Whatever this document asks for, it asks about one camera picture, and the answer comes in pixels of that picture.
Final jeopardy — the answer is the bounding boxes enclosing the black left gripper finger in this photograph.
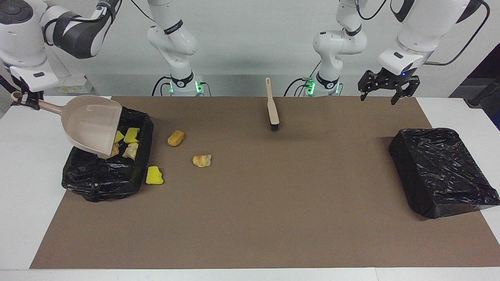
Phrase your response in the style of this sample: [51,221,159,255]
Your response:
[391,75,421,105]
[358,69,382,101]

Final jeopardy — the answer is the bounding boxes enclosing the beige plastic dustpan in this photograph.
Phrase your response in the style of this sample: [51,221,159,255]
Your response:
[11,91,123,157]

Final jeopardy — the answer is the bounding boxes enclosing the orange striped croissant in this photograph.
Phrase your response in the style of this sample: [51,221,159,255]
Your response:
[102,143,120,160]

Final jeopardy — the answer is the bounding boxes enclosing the yellow notched sponge block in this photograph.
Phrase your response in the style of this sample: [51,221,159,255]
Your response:
[123,127,140,144]

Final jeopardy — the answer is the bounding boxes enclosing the beige hand brush black bristles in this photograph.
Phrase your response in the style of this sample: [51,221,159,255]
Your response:
[265,77,280,131]

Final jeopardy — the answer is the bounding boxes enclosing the torn pale croissant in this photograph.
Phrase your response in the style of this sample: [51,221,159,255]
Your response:
[122,142,139,160]

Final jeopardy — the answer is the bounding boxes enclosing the yellow sponge piece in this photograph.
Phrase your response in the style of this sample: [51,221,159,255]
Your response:
[146,166,164,185]

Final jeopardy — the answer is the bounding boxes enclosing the bin covered by black bag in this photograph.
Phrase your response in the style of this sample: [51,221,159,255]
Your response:
[389,128,500,219]

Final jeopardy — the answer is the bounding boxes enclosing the open bin with black bag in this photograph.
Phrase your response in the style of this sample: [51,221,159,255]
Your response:
[62,107,154,202]

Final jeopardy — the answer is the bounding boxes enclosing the black stand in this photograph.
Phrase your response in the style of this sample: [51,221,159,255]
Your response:
[0,75,32,106]
[464,76,500,108]

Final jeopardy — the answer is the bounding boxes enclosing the dark background furniture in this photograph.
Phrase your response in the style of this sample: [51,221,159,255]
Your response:
[448,41,500,131]

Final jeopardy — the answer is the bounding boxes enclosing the brown table mat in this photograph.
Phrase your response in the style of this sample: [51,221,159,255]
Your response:
[30,96,500,269]

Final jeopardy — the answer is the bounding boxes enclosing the white wall power strip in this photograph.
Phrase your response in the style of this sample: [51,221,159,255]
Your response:
[55,75,93,94]

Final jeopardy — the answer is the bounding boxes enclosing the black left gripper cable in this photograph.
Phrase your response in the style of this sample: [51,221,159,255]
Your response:
[354,0,491,66]

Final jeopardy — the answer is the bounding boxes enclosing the black arm base cable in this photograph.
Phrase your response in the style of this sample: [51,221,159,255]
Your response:
[284,62,313,96]
[152,75,173,96]

